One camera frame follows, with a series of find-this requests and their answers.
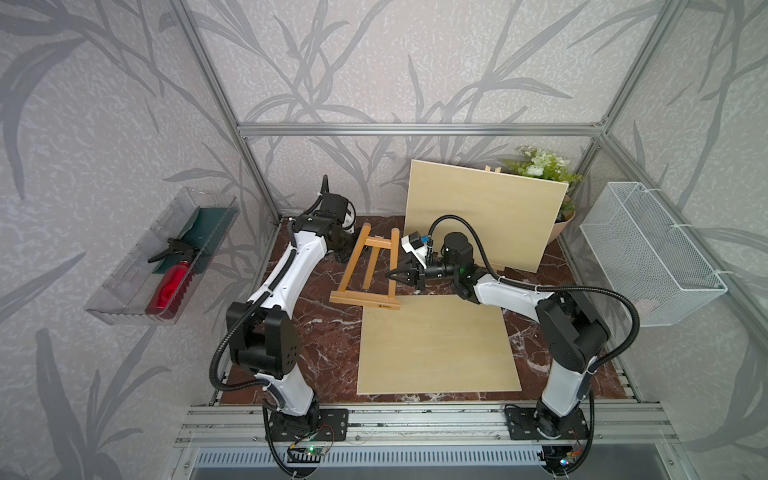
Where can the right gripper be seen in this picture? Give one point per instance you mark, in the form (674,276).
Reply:
(410,272)

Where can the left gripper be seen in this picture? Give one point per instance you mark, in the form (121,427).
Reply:
(341,257)

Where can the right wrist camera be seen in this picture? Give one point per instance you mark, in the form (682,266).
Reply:
(416,244)

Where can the white wire mesh basket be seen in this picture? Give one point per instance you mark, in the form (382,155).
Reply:
(647,256)

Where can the green sheet in tray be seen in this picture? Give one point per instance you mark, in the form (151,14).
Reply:
(205,229)

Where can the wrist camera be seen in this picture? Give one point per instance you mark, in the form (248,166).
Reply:
(348,222)
(416,244)

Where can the potted plant with flowers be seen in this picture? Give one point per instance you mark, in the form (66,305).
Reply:
(551,170)

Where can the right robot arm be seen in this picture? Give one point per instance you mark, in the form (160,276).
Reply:
(570,325)

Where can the plywood board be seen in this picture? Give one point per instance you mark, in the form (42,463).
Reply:
(512,216)
(435,344)

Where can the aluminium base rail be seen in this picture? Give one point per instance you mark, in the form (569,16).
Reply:
(473,434)

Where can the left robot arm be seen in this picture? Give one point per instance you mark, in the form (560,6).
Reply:
(261,345)

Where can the red spray bottle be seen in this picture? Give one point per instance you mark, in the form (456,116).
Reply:
(168,296)

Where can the aluminium cage frame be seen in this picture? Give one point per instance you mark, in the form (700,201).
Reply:
(689,122)

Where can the clear plastic wall tray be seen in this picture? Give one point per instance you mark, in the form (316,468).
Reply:
(153,283)

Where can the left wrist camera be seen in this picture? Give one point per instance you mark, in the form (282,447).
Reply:
(348,222)

